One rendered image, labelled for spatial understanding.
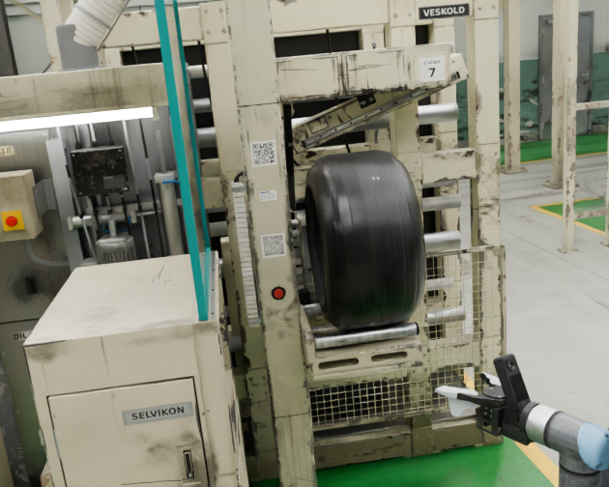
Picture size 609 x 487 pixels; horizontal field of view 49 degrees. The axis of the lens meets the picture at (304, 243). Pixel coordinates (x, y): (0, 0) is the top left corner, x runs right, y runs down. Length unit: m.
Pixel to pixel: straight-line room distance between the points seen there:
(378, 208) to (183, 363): 0.80
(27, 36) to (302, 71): 9.06
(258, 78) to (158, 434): 1.05
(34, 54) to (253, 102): 9.22
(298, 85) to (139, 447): 1.30
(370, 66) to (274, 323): 0.92
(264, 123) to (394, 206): 0.46
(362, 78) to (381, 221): 0.59
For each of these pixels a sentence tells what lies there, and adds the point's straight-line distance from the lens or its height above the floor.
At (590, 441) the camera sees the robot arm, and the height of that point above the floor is 1.07.
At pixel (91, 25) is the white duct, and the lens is 2.34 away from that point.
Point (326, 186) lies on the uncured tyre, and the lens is 2.01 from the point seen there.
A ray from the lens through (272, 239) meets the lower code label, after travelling 2.10.
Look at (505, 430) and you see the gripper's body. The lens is 1.48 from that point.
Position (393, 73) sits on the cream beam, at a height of 1.70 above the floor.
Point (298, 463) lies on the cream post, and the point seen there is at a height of 0.44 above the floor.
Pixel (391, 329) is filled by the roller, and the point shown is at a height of 0.91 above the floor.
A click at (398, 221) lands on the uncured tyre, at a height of 1.30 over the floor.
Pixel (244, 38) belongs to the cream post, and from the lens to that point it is 2.03.
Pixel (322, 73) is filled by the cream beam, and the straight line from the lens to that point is 2.31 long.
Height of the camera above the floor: 1.78
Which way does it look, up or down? 15 degrees down
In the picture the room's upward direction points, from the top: 5 degrees counter-clockwise
